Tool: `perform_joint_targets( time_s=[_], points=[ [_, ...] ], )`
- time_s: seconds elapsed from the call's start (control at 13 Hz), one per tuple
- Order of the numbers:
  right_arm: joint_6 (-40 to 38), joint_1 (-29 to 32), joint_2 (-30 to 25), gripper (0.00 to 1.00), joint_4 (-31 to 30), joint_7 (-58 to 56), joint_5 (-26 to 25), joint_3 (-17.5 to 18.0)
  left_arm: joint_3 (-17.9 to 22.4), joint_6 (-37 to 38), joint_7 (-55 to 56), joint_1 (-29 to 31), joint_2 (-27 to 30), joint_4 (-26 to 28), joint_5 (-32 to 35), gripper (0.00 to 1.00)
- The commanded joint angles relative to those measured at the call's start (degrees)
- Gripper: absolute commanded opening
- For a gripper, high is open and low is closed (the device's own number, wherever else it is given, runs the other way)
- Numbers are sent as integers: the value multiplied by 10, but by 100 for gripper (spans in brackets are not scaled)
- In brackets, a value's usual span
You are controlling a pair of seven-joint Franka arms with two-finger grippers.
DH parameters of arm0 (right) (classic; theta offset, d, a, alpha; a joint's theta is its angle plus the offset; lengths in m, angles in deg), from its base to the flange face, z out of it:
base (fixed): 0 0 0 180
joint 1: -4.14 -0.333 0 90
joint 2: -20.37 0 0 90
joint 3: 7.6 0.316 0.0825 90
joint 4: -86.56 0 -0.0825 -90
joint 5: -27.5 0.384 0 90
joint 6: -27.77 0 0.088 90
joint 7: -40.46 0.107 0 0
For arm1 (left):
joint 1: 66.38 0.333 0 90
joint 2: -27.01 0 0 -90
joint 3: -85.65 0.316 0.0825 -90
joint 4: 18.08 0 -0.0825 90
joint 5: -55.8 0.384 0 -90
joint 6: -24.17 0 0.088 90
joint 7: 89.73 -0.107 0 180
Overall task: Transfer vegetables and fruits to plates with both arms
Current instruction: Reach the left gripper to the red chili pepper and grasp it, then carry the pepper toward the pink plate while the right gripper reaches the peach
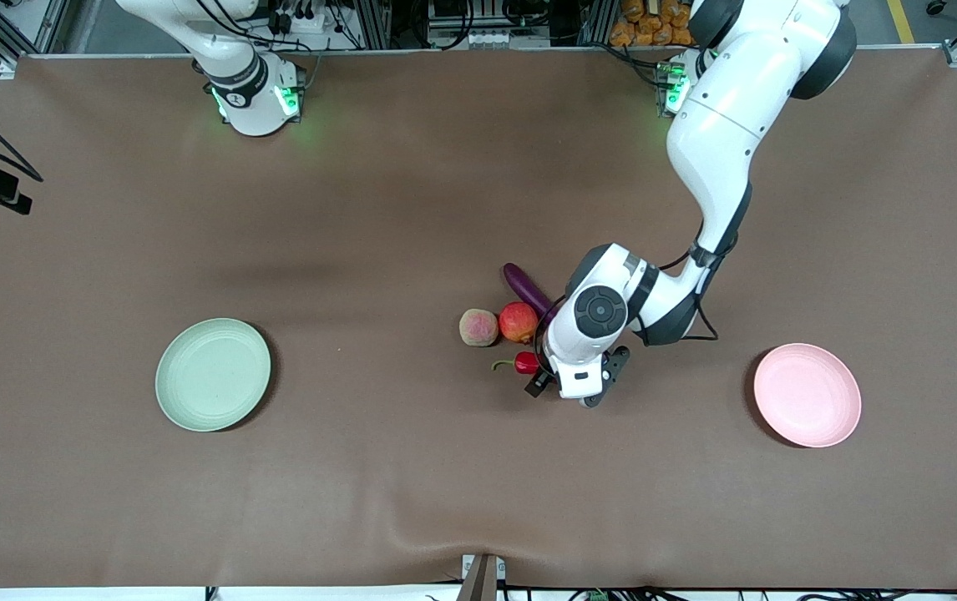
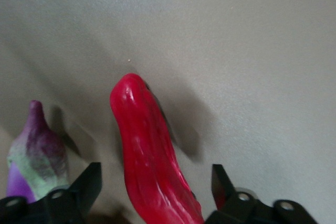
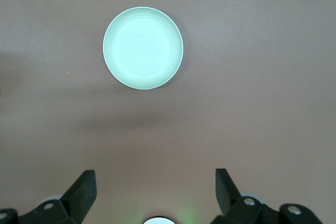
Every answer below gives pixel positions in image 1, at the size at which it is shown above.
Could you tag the red chili pepper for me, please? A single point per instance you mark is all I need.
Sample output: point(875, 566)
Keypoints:
point(526, 363)

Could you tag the red pomegranate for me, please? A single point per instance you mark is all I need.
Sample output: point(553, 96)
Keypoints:
point(518, 323)

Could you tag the green pink peach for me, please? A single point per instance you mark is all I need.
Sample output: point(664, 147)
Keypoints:
point(478, 327)

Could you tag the purple eggplant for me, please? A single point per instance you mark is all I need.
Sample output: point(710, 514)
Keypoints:
point(526, 288)

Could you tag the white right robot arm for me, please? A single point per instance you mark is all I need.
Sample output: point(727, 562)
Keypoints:
point(253, 92)

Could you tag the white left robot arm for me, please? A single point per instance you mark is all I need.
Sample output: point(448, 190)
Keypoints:
point(729, 108)

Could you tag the bag of orange fruits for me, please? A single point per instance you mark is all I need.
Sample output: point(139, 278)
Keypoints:
point(637, 29)

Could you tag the pink round plate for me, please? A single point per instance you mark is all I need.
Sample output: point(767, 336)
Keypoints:
point(808, 396)

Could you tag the brown table mat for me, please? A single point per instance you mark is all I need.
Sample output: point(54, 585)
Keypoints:
point(362, 250)

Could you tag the green round plate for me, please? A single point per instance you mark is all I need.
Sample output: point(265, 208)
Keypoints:
point(213, 376)

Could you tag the white power strip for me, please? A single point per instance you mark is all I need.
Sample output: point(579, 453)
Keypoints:
point(299, 12)

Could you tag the metal table edge bracket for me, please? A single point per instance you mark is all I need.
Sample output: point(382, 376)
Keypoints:
point(483, 580)

